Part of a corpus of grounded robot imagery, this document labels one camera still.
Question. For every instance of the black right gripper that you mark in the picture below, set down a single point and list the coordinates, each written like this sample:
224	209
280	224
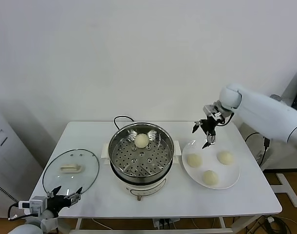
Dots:
209	125

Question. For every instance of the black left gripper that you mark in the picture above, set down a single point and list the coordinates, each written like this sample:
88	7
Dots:
58	202

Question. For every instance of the white steamed baozi bun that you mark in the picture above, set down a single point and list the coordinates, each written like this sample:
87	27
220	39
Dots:
210	178
194	161
141	140
225	158

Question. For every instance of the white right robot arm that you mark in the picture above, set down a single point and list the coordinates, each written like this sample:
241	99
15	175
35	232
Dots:
260	109

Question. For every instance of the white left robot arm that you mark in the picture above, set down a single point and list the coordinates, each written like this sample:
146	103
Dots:
24	229

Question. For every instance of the perforated steel steamer basket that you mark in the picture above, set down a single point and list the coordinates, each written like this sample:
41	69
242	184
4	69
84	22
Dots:
121	139

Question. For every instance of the white round plate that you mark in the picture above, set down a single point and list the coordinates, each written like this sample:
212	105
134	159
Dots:
226	180

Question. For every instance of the white metal cabinet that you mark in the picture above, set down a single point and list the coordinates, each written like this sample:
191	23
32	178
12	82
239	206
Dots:
6	156

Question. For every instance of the white side desk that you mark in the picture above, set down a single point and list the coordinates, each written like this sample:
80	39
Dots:
275	158

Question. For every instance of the cream electric cooker base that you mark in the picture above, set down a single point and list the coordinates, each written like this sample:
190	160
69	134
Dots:
148	189

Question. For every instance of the grey cylinder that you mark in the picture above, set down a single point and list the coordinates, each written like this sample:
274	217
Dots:
275	97

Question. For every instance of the white power strip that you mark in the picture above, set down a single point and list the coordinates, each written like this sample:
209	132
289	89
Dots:
163	223

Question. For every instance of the white plug adapter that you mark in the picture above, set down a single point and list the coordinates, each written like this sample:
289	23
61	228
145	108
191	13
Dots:
270	219

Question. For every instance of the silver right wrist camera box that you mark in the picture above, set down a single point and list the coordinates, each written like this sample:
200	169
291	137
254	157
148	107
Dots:
210	109

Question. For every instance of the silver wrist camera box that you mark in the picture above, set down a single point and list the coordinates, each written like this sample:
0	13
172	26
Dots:
210	109
37	204

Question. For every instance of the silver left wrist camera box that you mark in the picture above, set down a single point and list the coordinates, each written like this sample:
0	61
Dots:
37	204

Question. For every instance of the white table frame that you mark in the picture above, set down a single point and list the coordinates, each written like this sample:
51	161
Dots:
78	224

